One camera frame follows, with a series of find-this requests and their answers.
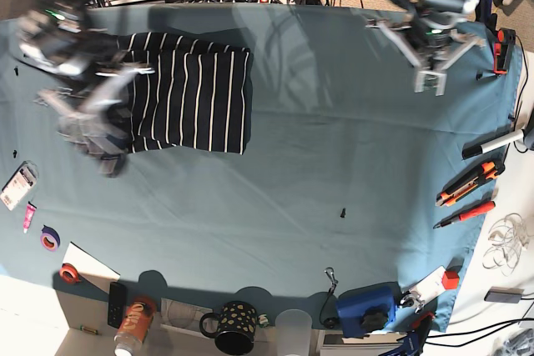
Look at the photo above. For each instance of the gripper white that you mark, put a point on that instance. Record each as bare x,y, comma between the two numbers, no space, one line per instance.
92,119
431,53

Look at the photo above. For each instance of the navy white striped t-shirt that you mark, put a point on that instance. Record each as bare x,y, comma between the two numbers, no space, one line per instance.
196,97

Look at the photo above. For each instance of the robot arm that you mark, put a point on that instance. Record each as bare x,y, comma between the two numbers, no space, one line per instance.
61,40
436,14

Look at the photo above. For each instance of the red black clamp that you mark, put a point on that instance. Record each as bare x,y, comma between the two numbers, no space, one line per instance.
503,49

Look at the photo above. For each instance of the black white marker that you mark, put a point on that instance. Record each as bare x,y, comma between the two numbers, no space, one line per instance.
486,147

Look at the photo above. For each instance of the clear plastic blister pack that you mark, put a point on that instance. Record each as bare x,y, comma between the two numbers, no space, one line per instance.
23,181

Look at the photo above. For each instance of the pink glue tube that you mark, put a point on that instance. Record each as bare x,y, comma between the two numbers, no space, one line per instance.
30,211

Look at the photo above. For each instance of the orange black utility knife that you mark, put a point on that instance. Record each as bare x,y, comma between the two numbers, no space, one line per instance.
475,178

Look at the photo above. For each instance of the purple tape roll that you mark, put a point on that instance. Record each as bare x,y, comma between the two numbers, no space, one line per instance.
50,239

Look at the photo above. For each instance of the white paper sheet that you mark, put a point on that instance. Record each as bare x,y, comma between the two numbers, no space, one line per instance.
87,266

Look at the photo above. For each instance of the teal table cloth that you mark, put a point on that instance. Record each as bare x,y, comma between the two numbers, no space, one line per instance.
334,123

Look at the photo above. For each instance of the orange tape roll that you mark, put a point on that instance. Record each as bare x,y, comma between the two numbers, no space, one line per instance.
69,274

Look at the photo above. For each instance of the black remote control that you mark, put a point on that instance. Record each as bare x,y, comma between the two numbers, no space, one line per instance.
117,299

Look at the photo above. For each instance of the orange drink can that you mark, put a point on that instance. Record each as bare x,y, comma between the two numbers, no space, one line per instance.
135,326

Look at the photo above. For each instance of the small red cube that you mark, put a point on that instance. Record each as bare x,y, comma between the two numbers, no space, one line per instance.
450,280

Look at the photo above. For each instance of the white card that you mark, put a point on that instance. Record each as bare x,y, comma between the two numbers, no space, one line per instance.
429,287

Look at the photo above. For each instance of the grey flat device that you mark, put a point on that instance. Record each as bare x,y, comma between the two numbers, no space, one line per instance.
503,295

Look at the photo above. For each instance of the blue box with knob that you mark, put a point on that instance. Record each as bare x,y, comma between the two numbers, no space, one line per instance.
366,312

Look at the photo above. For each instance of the black mug gold leaves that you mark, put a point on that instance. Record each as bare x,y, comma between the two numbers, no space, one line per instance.
233,328

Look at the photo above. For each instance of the translucent plastic cup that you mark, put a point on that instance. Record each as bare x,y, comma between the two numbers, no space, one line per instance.
293,333

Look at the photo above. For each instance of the orange handled screwdriver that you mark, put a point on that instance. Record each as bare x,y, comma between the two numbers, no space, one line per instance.
477,210

